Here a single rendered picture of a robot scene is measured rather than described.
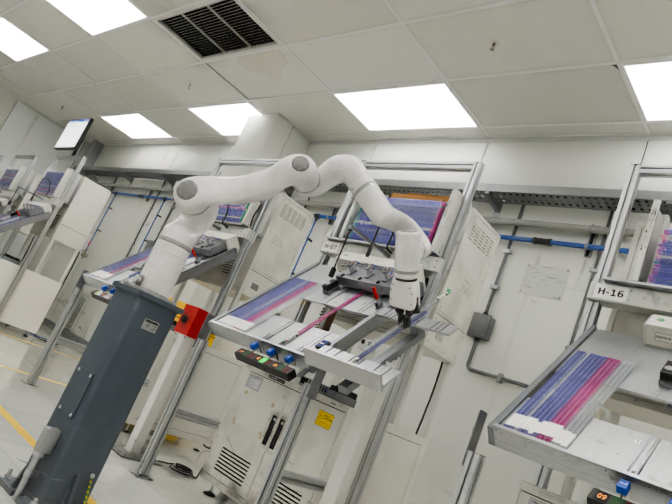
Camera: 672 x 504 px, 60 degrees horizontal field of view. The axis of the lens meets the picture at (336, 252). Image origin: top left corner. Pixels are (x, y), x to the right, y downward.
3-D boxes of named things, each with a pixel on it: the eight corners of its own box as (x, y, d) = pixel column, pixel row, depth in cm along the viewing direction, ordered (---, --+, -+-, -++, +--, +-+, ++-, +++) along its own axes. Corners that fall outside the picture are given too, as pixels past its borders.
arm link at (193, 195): (186, 224, 210) (171, 209, 194) (182, 194, 213) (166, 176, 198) (323, 193, 209) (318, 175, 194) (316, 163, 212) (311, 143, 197)
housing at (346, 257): (416, 299, 265) (411, 271, 260) (339, 282, 300) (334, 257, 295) (426, 292, 270) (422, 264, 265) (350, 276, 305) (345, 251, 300)
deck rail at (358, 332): (313, 374, 222) (310, 360, 220) (309, 372, 223) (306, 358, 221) (425, 294, 266) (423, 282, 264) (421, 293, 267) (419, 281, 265)
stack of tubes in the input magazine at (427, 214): (425, 250, 268) (445, 199, 274) (345, 238, 304) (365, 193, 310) (438, 261, 277) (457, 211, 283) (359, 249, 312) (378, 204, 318)
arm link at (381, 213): (375, 195, 214) (422, 262, 206) (349, 198, 202) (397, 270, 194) (391, 179, 209) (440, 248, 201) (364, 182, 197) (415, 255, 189)
